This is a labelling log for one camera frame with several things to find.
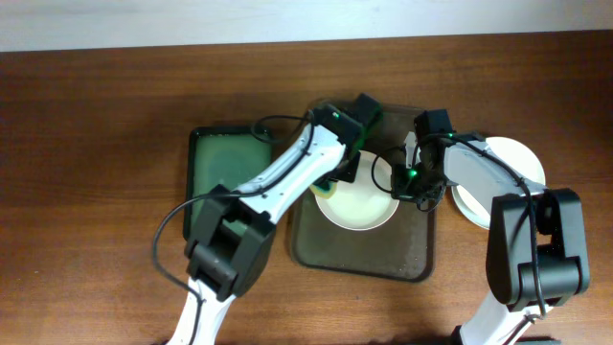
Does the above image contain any pale green plate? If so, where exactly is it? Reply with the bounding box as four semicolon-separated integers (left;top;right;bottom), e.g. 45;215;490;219
451;136;546;230

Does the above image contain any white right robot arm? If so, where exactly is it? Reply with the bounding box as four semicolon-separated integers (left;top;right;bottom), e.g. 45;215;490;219
391;109;590;345

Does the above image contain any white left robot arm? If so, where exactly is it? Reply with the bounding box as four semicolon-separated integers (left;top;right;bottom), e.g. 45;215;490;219
155;94;382;345

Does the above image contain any black water tray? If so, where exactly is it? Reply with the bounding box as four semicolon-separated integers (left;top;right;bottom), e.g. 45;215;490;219
182;125;275;242

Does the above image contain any dark brown serving tray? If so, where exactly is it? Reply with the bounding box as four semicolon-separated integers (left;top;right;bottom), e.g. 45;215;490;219
290;104;436;283

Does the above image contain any yellow green sponge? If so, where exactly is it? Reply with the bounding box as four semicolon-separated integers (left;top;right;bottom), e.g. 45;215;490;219
309;180;337;199

